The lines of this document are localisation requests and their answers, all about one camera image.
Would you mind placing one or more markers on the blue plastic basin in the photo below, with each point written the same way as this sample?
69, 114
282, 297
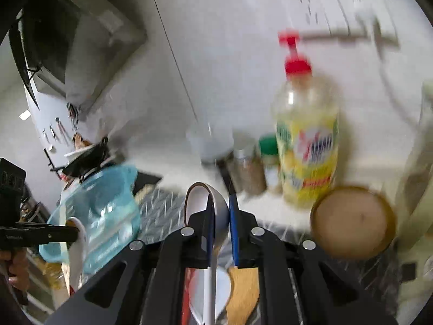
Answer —
111, 210

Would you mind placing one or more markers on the brown ceramic plate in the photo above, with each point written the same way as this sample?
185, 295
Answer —
351, 223

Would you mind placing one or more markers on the plain white ceramic spoon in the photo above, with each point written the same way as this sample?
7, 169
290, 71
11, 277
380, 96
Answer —
224, 286

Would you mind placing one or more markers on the green lid spice jar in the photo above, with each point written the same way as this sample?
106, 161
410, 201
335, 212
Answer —
270, 166

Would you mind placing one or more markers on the white plate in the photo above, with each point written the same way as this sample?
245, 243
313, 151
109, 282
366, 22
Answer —
76, 152

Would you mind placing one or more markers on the metal lid spice jar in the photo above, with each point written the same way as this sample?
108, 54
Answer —
248, 172

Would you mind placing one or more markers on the pale green electric kettle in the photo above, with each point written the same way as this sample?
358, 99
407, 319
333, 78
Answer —
417, 176

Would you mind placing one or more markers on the person's left hand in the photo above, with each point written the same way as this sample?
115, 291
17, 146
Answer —
17, 267

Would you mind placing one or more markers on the steel range hood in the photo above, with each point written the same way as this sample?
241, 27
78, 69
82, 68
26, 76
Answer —
84, 40

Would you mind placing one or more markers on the hanging metal utensils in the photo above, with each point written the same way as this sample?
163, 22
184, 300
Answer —
59, 132

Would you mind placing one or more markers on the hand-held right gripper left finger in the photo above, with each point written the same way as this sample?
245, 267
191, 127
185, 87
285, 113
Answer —
210, 237

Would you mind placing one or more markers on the black wok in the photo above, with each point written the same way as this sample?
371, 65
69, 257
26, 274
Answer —
86, 159

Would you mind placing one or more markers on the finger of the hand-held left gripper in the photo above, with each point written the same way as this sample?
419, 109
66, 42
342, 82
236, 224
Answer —
44, 224
54, 235

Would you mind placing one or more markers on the yellow dish soap bottle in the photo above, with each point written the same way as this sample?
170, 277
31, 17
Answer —
304, 159

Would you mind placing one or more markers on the brown white ceramic spoon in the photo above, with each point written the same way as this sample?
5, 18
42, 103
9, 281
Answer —
221, 216

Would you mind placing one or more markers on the yellow print white ceramic spoon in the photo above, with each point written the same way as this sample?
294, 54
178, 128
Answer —
79, 260

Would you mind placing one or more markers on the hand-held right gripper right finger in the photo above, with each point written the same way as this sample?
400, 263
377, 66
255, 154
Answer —
234, 237

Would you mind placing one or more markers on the wooden spatula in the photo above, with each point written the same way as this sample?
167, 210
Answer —
243, 294

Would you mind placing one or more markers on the clear plastic cup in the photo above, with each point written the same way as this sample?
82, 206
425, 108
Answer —
209, 142

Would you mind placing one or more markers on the pale green kettle base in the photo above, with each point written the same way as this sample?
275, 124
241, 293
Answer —
419, 291

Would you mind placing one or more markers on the grey herringbone tablecloth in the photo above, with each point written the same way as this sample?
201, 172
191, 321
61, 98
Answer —
162, 216

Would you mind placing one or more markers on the white power plug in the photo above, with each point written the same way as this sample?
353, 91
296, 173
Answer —
367, 18

